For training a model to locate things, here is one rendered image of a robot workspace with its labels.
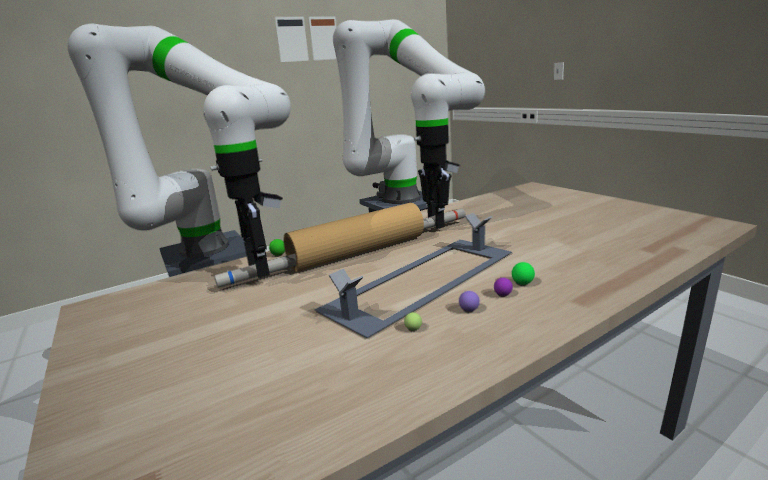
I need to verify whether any grey rectangular rack with two cradles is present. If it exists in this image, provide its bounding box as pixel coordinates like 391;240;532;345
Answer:
314;213;512;338

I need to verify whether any tan paper roll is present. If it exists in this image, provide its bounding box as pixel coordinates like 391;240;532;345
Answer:
284;203;424;272

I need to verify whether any green ball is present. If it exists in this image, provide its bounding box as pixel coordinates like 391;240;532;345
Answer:
269;239;285;256
404;312;422;331
511;262;535;285

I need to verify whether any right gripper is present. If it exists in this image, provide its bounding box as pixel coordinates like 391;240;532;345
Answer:
224;173;270;278

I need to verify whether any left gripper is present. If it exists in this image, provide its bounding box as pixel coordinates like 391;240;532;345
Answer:
418;145;451;229

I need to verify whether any grey metal bar with blue band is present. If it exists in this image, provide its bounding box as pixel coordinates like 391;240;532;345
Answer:
214;208;466;288

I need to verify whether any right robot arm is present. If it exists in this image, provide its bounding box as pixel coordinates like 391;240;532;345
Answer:
68;24;291;258

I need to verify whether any purple ball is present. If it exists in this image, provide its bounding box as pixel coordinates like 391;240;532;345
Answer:
459;291;480;312
494;278;513;296

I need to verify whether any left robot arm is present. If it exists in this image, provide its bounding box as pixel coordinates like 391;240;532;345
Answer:
333;19;485;204

